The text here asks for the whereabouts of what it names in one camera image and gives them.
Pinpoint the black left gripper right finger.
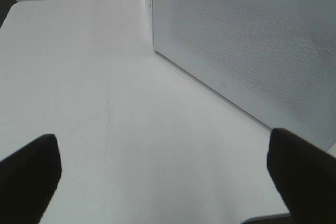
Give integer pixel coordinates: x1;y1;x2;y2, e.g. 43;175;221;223
267;128;335;223

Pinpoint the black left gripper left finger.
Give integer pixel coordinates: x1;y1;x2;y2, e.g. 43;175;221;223
1;134;62;223

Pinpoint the white microwave door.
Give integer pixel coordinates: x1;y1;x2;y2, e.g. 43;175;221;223
152;0;335;150

